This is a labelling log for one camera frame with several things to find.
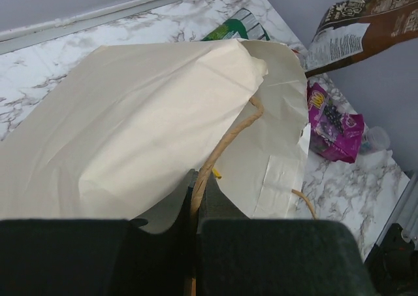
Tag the beige paper bag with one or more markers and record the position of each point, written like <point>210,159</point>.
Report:
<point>124,127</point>

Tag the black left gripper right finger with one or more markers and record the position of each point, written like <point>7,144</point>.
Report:
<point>237,255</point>

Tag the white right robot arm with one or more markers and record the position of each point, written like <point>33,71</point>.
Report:
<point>392,264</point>

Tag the brown snack bag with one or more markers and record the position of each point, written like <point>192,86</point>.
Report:
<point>353,30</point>

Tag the clear plastic cup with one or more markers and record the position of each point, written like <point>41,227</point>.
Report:
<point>374,140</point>

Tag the green snack bag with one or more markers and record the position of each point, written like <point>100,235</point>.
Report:
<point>241,25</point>

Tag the yellow snack packet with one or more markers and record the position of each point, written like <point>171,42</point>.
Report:
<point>216,173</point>

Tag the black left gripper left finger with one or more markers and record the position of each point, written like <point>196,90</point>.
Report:
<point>145,255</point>

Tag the purple snack bag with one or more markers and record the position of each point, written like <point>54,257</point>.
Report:
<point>335,134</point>

